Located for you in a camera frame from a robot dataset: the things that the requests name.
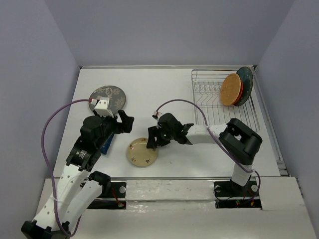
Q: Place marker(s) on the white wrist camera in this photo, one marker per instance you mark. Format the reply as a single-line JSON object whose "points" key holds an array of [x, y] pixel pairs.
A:
{"points": [[102, 107], [156, 115]]}

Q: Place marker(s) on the grey reindeer pattern plate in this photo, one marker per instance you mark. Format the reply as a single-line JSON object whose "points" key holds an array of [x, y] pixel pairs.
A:
{"points": [[115, 94]]}

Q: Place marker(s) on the metal wire dish rack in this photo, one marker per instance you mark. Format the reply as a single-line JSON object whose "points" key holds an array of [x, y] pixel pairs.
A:
{"points": [[206, 85]]}

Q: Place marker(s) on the orange plastic plate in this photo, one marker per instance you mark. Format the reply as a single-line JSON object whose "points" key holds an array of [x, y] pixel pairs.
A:
{"points": [[240, 94]]}

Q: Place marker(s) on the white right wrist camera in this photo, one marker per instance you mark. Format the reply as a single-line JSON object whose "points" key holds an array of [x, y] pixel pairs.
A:
{"points": [[156, 115]]}

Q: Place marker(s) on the teal glazed ceramic plate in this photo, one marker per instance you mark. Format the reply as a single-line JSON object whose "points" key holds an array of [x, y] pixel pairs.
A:
{"points": [[247, 79]]}

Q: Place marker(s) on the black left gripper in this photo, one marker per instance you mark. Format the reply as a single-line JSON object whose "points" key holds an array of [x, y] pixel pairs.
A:
{"points": [[127, 122]]}

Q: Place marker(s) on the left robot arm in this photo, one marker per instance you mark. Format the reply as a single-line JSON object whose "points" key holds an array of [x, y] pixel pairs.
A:
{"points": [[79, 185]]}

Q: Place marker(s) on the dark blue patterned plate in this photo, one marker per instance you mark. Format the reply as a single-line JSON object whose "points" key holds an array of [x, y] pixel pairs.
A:
{"points": [[107, 145]]}

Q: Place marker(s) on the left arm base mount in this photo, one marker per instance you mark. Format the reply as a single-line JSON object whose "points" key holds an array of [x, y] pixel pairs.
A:
{"points": [[112, 198]]}

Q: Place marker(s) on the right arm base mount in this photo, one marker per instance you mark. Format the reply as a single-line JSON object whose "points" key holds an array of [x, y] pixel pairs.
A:
{"points": [[232, 196]]}

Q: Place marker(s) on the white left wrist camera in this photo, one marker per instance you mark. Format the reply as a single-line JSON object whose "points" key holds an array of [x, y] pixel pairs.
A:
{"points": [[102, 107]]}

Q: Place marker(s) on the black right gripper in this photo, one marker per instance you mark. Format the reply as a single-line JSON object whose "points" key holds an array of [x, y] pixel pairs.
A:
{"points": [[153, 131]]}

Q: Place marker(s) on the woven bamboo round plate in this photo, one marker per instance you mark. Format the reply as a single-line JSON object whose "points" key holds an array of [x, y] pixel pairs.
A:
{"points": [[230, 89]]}

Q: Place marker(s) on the cream patterned small plate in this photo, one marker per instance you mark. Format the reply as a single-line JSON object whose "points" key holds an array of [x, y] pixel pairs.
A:
{"points": [[139, 155]]}

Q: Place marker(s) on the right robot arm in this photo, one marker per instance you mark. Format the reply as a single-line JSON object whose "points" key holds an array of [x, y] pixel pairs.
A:
{"points": [[237, 140]]}

